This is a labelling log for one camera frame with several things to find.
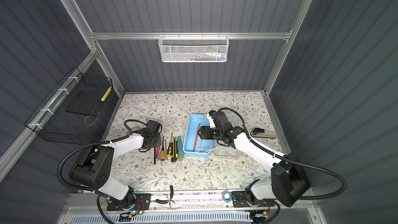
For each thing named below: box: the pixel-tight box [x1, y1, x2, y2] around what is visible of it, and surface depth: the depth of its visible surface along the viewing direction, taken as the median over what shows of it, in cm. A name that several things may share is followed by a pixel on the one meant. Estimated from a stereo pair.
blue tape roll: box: [221, 190, 233, 204], surface depth 77 cm
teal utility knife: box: [177, 135, 185, 162], surface depth 91 cm
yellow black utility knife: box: [170, 136, 179, 163], surface depth 91 cm
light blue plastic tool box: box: [182, 113, 213, 158], surface depth 95 cm
